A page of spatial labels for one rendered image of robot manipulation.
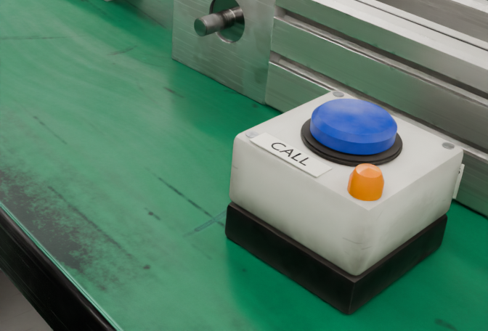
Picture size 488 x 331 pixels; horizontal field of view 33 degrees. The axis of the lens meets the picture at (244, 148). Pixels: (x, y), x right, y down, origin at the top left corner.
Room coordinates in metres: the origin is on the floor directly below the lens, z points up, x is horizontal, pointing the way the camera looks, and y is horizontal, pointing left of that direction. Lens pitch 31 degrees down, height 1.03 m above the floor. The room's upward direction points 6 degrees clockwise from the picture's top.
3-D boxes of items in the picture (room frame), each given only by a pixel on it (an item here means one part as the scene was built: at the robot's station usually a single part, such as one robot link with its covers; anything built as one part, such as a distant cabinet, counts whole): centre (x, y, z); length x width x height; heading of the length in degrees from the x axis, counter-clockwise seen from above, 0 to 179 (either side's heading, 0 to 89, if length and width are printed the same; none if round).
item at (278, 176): (0.35, -0.06, 0.81); 0.10 x 0.08 x 0.06; 139
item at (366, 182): (0.30, -0.05, 0.85); 0.02 x 0.02 x 0.01
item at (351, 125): (0.34, -0.05, 0.84); 0.04 x 0.04 x 0.02
